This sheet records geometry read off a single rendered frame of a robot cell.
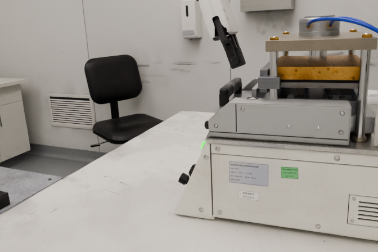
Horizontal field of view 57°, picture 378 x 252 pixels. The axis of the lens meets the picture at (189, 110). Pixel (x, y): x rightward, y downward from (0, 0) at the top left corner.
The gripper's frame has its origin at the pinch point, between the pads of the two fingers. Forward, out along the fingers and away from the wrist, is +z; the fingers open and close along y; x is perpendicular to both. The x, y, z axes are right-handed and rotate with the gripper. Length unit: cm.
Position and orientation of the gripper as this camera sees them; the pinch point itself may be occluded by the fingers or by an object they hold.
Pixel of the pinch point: (235, 58)
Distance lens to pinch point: 79.8
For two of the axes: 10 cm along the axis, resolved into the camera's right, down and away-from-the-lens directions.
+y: -3.3, 2.3, -9.2
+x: 8.7, -3.0, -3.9
